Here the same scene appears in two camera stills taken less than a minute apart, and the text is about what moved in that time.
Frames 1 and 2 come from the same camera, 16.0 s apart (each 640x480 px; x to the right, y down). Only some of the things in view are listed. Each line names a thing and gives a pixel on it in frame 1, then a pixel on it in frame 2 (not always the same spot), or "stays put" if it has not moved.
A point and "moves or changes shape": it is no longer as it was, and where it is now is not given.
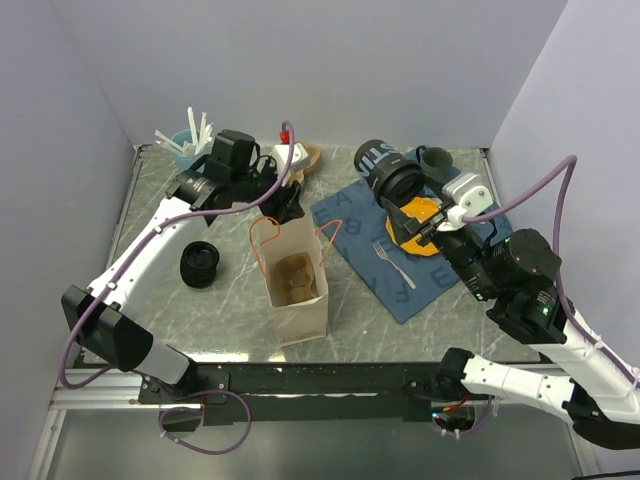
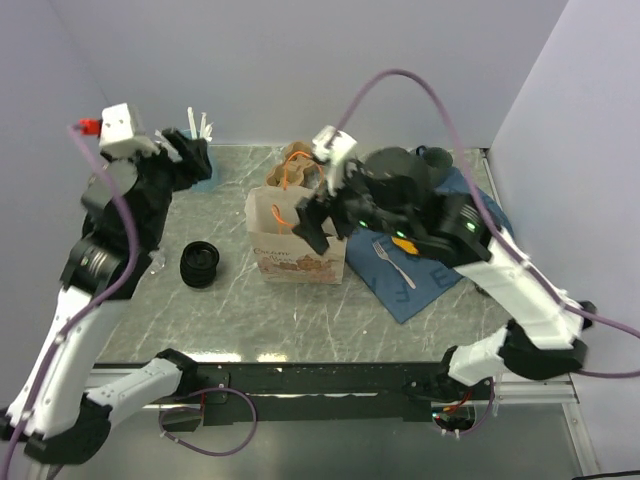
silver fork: x=381 y=252 stays put
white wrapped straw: x=193 y=127 stays put
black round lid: x=198 y=264 stays put
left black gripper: x=284 y=205 → x=193 y=166
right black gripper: x=403 y=224 → x=313 y=212
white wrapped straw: x=205 y=136 stays put
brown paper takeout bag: x=291 y=257 moves or changes shape
